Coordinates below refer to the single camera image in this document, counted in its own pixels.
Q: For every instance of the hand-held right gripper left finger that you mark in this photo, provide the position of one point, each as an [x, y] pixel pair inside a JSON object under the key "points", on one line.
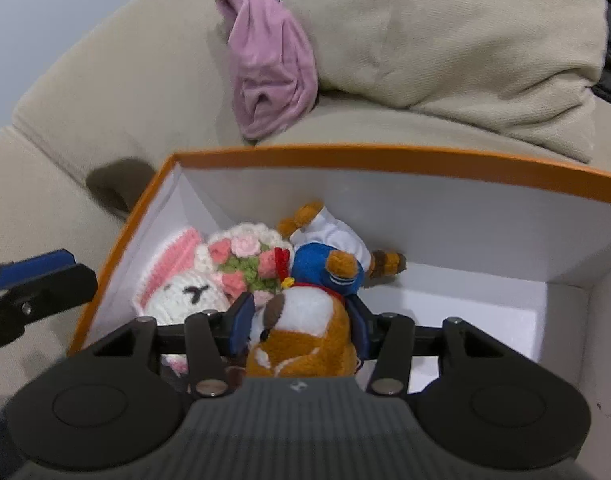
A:
{"points": [[240, 325]]}

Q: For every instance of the white crochet bunny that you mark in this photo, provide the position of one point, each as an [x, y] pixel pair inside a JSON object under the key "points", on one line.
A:
{"points": [[180, 295]]}

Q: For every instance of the pink cloth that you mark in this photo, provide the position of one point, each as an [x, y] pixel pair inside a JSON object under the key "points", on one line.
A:
{"points": [[270, 60]]}

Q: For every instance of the orange cardboard box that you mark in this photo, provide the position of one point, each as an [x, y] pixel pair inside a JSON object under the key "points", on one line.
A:
{"points": [[435, 220]]}

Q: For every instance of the beige cushion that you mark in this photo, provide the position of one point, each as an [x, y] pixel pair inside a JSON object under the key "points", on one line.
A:
{"points": [[435, 35]]}

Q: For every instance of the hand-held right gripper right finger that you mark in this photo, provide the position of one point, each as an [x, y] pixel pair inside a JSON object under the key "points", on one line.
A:
{"points": [[365, 332]]}

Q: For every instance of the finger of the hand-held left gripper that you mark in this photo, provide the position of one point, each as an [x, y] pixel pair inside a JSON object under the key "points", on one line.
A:
{"points": [[60, 287], [35, 266]]}

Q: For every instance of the crochet flower bouquet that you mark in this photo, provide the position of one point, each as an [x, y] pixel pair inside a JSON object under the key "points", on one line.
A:
{"points": [[240, 260]]}

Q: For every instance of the beige sofa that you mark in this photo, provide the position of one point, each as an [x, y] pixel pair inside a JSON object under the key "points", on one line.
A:
{"points": [[135, 85]]}

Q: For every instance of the person's left brown sock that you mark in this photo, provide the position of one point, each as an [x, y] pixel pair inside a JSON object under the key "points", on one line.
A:
{"points": [[118, 185]]}

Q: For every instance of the brown plush bear sailor outfit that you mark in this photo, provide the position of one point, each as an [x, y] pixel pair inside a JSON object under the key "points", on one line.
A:
{"points": [[305, 330]]}

